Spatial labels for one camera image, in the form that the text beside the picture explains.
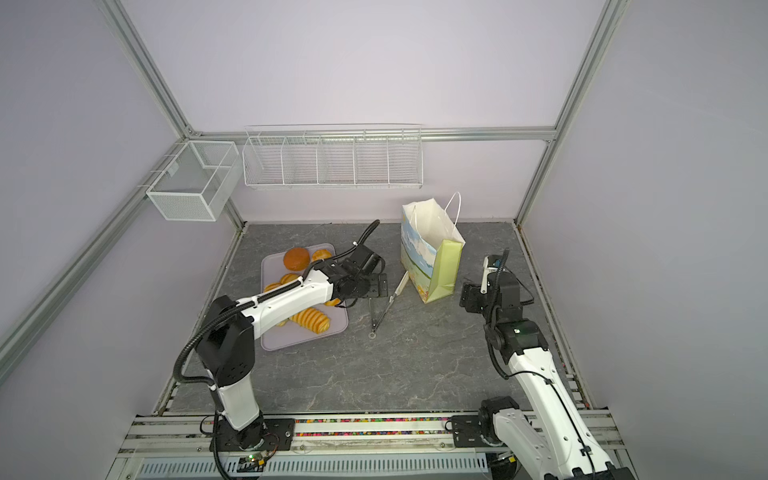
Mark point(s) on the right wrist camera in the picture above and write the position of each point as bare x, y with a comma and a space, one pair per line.
491, 265

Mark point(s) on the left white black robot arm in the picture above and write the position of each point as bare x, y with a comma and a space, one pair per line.
226, 341

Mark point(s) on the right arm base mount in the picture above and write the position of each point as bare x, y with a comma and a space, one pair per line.
467, 431

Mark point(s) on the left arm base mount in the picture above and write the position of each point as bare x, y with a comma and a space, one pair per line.
263, 435

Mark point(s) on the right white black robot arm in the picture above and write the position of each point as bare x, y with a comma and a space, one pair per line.
562, 447

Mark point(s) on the cream and steel tongs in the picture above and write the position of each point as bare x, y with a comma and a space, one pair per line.
377, 318

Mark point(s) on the printed paper gift bag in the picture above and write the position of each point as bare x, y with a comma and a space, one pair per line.
431, 246

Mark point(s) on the long ridged fake bread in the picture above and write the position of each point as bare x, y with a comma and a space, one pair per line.
314, 320

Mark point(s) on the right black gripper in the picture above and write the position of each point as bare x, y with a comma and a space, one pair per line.
472, 297

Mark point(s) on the yellow striped fake bread roll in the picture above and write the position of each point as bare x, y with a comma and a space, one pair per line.
288, 278

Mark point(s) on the small white mesh basket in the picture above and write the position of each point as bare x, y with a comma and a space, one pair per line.
198, 181

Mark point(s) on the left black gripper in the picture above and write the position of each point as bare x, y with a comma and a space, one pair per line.
375, 286

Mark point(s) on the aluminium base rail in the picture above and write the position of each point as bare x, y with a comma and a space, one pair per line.
309, 434

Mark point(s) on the brown round fake bun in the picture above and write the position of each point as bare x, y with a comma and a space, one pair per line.
296, 259

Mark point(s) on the long white wire basket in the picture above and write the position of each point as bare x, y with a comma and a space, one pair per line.
368, 155

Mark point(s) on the orange fake croissant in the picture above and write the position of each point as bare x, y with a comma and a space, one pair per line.
320, 256

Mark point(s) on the lavender plastic tray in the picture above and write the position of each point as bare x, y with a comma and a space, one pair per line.
292, 334

